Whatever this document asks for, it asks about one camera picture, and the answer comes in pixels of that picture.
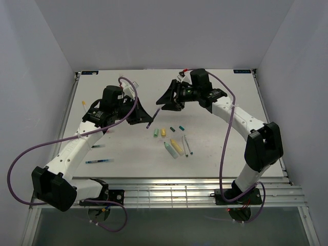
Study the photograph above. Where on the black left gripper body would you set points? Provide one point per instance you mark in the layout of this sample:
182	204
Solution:
123	111

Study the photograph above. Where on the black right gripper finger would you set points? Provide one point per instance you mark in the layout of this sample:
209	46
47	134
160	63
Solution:
169	94
172	106

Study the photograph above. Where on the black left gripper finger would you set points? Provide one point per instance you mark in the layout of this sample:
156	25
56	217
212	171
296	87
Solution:
141	112
136	121

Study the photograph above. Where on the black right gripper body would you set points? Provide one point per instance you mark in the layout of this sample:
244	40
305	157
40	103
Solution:
189	94

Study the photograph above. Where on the dark purple pen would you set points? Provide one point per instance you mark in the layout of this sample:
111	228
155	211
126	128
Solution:
153	117

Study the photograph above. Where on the mint green highlighter cap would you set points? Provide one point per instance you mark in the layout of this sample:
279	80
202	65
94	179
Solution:
156	133

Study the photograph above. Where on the yellow highlighter pen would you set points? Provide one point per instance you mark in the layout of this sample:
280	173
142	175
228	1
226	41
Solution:
177	147

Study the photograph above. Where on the green capped white marker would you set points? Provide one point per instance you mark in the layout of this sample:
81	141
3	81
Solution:
188	146

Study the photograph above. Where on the yellow capped white marker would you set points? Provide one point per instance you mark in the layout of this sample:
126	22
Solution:
84	106

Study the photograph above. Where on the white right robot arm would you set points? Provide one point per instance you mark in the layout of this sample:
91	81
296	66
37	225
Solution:
263	140

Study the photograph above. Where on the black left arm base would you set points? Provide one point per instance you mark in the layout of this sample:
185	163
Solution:
108	195

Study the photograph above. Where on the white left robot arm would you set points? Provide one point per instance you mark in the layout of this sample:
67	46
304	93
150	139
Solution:
53	184

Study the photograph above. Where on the blue gel pen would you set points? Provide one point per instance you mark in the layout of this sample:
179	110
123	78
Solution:
100	161

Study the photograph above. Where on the blue corner label right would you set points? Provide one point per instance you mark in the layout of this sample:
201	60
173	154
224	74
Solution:
242	71

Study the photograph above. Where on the blue corner label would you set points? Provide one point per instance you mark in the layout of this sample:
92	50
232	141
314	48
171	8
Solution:
89	72
242	71

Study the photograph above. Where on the blue corner label left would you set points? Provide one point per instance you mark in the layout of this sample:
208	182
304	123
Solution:
89	72

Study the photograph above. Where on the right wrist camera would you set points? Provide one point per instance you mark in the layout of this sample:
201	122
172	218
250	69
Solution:
183	76

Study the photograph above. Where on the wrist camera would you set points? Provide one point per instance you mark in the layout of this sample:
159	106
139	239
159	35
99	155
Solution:
183	76
128	90

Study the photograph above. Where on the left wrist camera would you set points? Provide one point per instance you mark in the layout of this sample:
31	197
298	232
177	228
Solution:
128	90

